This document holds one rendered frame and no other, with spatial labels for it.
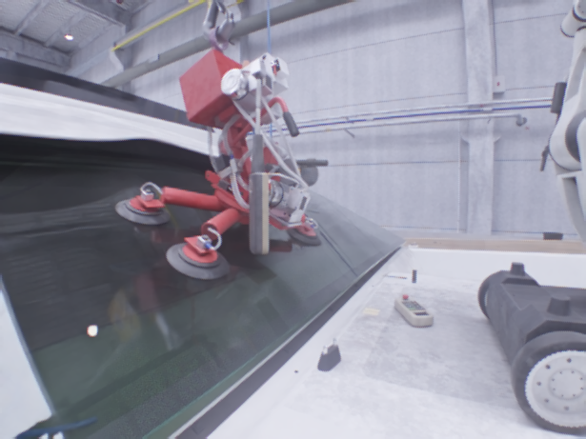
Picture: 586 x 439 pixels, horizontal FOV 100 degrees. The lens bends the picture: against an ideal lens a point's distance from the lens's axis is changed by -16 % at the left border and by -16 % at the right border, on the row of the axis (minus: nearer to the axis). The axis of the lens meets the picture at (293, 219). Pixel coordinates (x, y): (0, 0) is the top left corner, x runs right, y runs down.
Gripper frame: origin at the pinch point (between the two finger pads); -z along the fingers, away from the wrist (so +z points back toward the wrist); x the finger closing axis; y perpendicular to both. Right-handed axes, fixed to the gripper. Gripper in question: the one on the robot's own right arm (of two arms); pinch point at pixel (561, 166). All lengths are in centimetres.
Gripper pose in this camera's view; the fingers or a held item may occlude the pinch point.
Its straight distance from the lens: 120.1
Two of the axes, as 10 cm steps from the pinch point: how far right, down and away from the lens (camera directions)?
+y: -4.4, 0.7, -8.9
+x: -8.8, -2.3, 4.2
